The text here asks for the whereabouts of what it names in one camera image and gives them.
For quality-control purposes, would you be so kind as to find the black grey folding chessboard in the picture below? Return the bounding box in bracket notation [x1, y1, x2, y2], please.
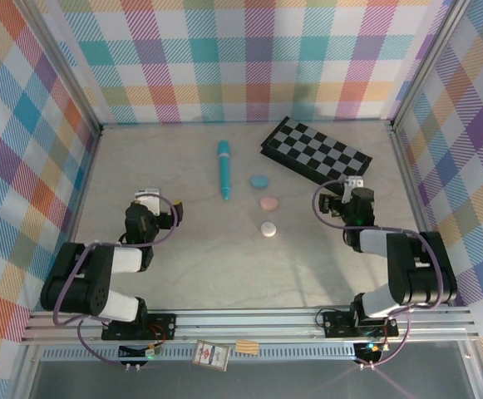
[259, 116, 373, 188]

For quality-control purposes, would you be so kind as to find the teal pen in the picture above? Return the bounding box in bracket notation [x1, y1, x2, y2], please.
[217, 140, 233, 201]

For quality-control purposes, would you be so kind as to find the left black controller board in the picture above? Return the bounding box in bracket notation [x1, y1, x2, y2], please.
[118, 343, 163, 372]

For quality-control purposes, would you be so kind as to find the black controller board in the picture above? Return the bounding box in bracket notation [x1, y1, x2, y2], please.
[118, 343, 163, 372]
[353, 341, 383, 371]

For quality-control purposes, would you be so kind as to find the playing card box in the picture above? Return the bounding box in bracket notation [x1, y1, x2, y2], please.
[191, 339, 230, 371]

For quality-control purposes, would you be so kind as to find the right black controller board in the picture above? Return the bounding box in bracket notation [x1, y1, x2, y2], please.
[353, 341, 383, 371]

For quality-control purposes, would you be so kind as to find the striped wooden block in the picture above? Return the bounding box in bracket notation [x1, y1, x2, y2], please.
[234, 339, 261, 355]

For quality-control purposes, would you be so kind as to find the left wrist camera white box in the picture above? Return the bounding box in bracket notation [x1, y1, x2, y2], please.
[134, 189, 162, 216]

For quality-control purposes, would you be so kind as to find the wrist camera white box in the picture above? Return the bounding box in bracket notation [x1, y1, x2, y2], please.
[343, 175, 366, 204]
[134, 189, 162, 216]

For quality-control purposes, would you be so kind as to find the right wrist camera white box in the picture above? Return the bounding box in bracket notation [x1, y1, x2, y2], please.
[343, 175, 366, 204]

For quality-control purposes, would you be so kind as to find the aluminium floor rail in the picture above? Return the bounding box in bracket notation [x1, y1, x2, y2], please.
[388, 120, 453, 307]
[45, 124, 104, 313]

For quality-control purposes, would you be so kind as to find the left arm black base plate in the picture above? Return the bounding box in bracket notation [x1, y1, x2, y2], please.
[101, 312, 178, 341]

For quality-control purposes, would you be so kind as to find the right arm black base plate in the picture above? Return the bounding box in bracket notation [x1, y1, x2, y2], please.
[322, 309, 400, 338]

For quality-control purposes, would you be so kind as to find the aluminium mounting rail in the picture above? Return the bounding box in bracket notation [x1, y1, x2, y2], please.
[19, 306, 481, 346]

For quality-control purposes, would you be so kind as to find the grey slotted cable duct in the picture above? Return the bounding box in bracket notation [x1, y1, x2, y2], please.
[41, 345, 358, 362]

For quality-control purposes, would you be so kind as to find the aluminium frame post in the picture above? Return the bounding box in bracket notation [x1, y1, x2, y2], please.
[385, 0, 477, 132]
[18, 0, 103, 138]

